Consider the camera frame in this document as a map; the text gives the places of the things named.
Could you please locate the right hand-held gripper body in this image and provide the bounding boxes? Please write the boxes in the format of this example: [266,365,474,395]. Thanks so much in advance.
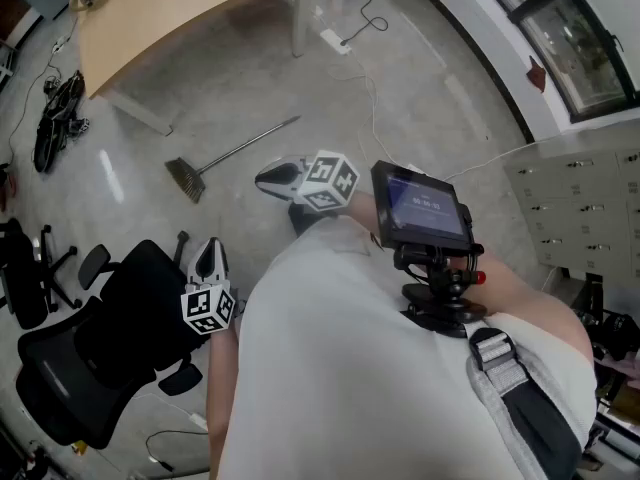
[294,150,361,216]

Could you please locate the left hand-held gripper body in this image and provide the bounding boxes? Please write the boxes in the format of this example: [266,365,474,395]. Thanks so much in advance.
[180,277,237,337]

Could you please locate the person's left forearm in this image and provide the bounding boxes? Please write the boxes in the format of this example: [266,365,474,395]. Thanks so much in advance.
[205,328,242,480]

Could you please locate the person's black trousers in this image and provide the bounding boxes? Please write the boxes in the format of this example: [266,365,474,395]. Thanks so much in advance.
[287,201,324,239]

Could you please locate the black mesh office chair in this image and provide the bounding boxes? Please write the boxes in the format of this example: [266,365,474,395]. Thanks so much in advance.
[14,231,242,452]

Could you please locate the black chest-mounted monitor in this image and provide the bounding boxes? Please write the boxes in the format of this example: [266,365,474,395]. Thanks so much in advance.
[369,160,489,338]

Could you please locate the white power strip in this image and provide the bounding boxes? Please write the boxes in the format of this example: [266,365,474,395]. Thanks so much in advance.
[319,28,352,56]

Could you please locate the person's white shirt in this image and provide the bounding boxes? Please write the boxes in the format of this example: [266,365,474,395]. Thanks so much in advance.
[217,215,599,480]

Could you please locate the black harness gear pile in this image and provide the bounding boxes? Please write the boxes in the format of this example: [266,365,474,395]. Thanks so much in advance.
[32,70,91,174]

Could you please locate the white window ledge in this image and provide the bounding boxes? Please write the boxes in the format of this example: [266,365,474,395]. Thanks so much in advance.
[399,0,640,144]

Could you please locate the red cloth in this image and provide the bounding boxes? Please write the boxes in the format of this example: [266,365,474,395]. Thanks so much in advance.
[524,55,549,94]

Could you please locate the grey locker cabinet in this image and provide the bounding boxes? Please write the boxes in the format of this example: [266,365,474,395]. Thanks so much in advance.
[502,145,640,280]

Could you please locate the dark framed window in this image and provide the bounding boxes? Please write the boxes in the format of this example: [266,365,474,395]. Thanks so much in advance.
[507,0,640,124]

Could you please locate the black bag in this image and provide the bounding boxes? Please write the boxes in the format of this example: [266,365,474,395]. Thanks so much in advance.
[601,312,640,362]

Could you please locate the white floor cable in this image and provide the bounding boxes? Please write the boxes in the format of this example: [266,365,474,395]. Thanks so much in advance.
[327,47,566,182]

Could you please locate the black power cable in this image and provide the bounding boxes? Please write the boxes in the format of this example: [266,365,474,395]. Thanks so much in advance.
[312,0,390,48]

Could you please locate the grey shoulder strap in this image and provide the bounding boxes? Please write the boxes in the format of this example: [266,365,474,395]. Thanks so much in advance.
[467,325,584,480]

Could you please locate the white charger with cable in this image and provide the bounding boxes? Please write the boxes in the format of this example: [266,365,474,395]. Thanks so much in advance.
[7,12,81,167]

